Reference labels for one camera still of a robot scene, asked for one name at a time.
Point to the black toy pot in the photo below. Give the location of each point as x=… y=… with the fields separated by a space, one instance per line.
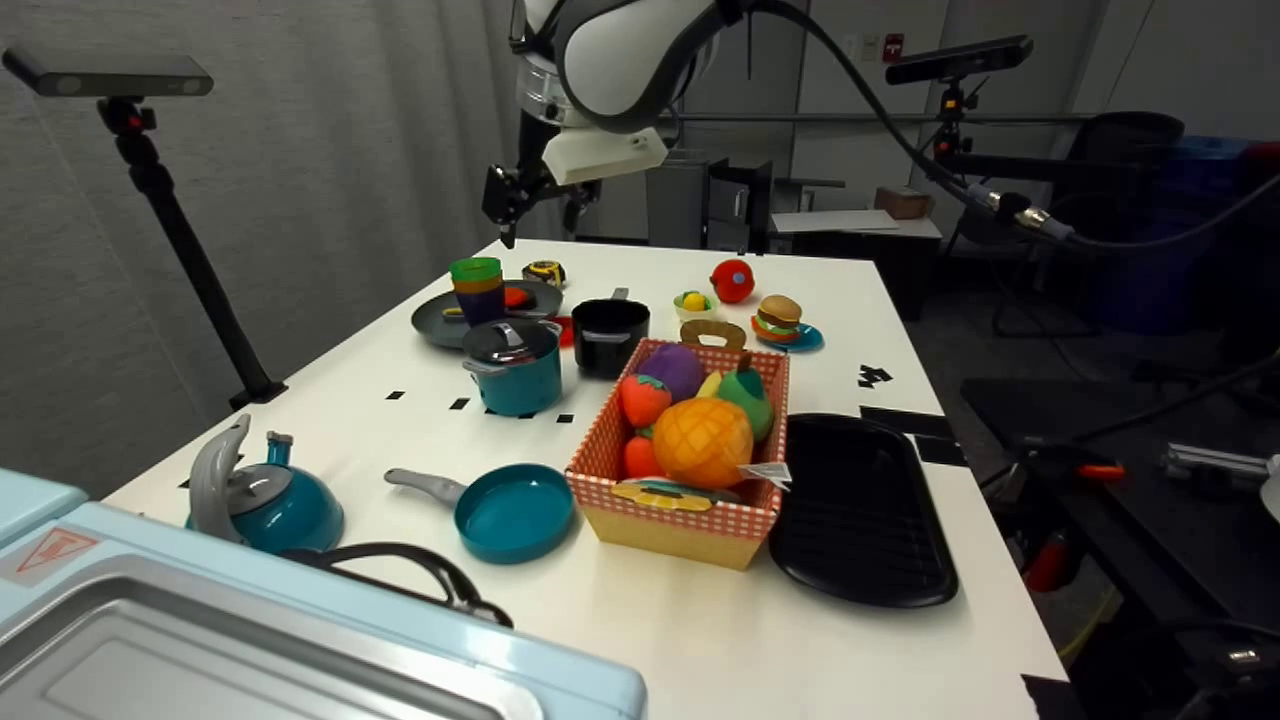
x=610 y=334

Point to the dark transparent pot lid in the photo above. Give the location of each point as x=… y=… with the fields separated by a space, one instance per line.
x=510 y=345

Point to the stacked coloured toy cups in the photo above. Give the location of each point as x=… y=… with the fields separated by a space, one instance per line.
x=478 y=286

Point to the yellow black toy item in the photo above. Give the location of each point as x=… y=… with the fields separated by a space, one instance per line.
x=545 y=272

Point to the toy hamburger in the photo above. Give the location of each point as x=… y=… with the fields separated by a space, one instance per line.
x=779 y=321

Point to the small bowl with yellow toy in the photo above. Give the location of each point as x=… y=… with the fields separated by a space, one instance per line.
x=693 y=302

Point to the light blue appliance box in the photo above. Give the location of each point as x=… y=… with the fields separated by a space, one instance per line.
x=122 y=616

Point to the left camera on tripod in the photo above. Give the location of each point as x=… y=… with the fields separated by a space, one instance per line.
x=122 y=89

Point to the black rectangular tray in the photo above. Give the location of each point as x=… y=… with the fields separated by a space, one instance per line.
x=857 y=519

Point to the right camera on stand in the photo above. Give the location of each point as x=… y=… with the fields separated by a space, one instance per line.
x=951 y=68

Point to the blue toy frying pan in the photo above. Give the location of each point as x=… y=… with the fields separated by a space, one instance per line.
x=510 y=513

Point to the black office chair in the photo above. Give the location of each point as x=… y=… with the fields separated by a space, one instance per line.
x=1150 y=207

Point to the grey round plate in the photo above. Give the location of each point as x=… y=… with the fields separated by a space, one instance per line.
x=445 y=326

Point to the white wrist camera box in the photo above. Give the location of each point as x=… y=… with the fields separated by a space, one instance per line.
x=589 y=153

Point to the blue toy kettle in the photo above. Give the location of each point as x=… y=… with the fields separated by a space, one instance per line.
x=266 y=506

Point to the orange toy pineapple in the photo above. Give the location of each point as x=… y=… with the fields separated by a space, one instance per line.
x=703 y=443

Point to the blue toy pot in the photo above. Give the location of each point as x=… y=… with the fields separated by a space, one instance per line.
x=523 y=388

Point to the red toy strawberry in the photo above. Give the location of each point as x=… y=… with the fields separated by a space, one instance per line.
x=641 y=402

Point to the purple toy eggplant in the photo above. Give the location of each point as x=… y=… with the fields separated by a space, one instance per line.
x=676 y=369

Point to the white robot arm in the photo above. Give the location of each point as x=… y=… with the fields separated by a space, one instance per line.
x=589 y=84

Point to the green toy pear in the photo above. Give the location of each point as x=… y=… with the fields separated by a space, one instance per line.
x=744 y=388

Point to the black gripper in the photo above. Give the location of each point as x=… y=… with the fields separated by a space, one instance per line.
x=515 y=191

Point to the red toy apple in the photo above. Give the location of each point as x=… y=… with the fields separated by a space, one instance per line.
x=733 y=281

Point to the checkered cardboard fruit basket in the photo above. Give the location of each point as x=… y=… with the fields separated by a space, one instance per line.
x=631 y=499

